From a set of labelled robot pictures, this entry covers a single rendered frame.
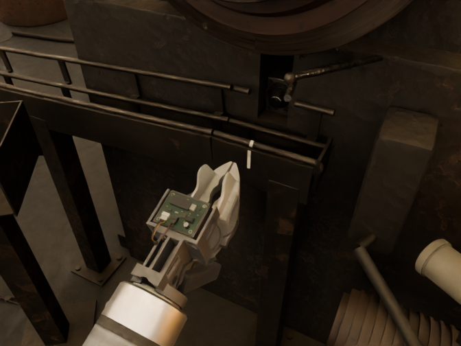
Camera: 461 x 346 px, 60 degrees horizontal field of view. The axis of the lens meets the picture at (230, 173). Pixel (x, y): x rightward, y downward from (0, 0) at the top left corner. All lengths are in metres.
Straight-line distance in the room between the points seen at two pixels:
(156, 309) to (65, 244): 1.13
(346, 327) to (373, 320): 0.04
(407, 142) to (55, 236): 1.29
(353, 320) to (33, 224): 1.28
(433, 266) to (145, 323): 0.39
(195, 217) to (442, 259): 0.34
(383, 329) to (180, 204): 0.40
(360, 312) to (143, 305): 0.39
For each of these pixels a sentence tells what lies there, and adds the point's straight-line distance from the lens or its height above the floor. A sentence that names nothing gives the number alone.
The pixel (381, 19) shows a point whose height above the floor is 0.96.
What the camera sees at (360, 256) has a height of 0.60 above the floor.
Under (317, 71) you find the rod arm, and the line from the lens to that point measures 0.54.
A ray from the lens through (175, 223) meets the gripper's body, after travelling 0.48.
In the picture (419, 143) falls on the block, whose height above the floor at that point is 0.80.
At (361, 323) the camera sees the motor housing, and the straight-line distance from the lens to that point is 0.72.
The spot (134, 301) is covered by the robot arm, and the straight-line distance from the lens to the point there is 0.47.
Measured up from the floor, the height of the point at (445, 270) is 0.69.
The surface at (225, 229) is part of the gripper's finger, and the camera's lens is 0.53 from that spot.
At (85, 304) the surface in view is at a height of 0.01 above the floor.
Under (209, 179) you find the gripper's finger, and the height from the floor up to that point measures 0.76.
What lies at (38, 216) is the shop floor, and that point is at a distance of 1.71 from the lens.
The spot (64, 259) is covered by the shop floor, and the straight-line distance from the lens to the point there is 1.53.
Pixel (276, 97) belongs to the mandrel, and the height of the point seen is 0.75.
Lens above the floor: 1.13
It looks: 41 degrees down
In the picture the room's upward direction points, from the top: straight up
